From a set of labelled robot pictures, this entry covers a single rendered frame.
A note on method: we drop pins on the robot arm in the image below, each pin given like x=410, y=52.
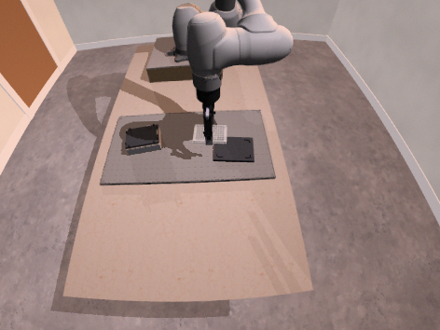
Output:
x=209, y=47

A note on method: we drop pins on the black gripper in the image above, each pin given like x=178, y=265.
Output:
x=208, y=98

